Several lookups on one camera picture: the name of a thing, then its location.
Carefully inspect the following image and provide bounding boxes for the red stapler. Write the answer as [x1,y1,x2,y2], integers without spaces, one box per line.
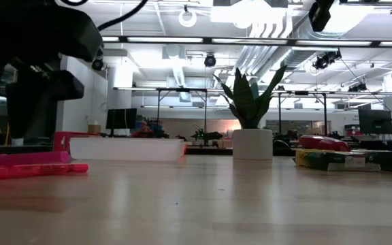
[297,134,351,152]

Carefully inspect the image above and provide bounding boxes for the snake plant in white pot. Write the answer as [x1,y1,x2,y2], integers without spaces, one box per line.
[212,65,288,161]

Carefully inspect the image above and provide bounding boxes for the silver ventilation duct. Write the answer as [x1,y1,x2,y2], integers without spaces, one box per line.
[236,0,348,83]

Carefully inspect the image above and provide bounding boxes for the neon orange highlighter pen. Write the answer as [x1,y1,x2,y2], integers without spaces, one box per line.
[0,163,90,182]

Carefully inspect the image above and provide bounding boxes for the black monitor on arm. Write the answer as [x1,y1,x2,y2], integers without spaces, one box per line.
[357,103,392,135]

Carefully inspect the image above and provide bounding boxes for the black computer monitor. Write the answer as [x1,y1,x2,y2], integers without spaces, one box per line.
[105,108,138,137]

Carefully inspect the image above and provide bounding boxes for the black metal frame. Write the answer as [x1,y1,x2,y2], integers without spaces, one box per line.
[155,87,209,137]
[277,90,329,135]

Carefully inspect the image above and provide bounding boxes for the black ceiling camera cluster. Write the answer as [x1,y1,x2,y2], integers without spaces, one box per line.
[312,50,343,71]

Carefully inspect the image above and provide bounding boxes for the clear plastic storage box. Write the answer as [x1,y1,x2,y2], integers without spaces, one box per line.
[69,136,187,162]

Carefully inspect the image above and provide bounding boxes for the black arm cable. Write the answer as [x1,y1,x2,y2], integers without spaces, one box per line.
[97,0,148,31]

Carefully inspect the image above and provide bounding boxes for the black robot with green light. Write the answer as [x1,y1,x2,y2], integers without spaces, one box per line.
[190,127,224,148]

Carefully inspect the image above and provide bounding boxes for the black ceiling spotlight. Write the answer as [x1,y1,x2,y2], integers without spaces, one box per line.
[203,52,218,68]
[348,82,368,93]
[91,57,105,72]

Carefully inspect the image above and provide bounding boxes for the red bin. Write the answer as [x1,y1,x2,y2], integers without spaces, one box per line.
[52,131,100,153]

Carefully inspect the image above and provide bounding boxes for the person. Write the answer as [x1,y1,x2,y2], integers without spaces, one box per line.
[131,120,154,138]

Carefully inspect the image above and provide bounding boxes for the green yellow crayon box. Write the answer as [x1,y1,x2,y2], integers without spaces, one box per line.
[295,148,382,172]

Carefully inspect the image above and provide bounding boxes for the white ring light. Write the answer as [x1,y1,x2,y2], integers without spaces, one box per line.
[178,9,198,29]

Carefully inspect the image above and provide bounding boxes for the overhead bar with light strips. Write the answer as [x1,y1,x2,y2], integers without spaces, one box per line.
[100,35,392,49]

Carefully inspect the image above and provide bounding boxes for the thick pink marker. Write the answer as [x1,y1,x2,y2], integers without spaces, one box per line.
[0,150,72,167]

